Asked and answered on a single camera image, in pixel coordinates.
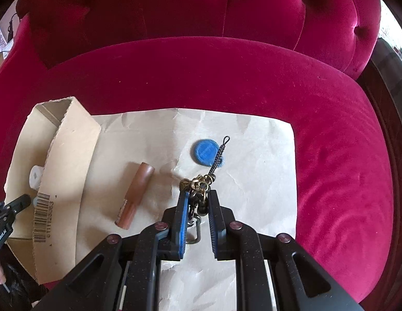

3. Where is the white round cream jar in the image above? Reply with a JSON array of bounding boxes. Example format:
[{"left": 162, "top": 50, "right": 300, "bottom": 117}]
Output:
[{"left": 29, "top": 165, "right": 44, "bottom": 191}]

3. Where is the cardboard box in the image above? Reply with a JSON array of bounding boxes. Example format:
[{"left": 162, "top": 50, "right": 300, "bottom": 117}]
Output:
[{"left": 5, "top": 97, "right": 101, "bottom": 284}]

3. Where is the rose gold lipstick tube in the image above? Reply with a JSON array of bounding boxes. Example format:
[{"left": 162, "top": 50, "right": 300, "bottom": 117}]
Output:
[{"left": 114, "top": 162, "right": 155, "bottom": 230}]

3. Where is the brass keychain with carabiner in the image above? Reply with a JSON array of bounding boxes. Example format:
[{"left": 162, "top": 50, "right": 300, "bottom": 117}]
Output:
[{"left": 179, "top": 136, "right": 230, "bottom": 244}]

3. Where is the blue round key fob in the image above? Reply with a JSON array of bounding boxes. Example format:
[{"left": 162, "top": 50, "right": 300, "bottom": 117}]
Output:
[{"left": 190, "top": 139, "right": 220, "bottom": 167}]

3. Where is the brown kraft paper sheet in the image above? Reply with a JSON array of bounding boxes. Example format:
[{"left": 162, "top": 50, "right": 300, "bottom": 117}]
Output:
[{"left": 74, "top": 108, "right": 297, "bottom": 311}]

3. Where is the red velvet tufted sofa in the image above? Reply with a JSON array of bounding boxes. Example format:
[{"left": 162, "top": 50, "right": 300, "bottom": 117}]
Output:
[{"left": 0, "top": 0, "right": 393, "bottom": 301}]

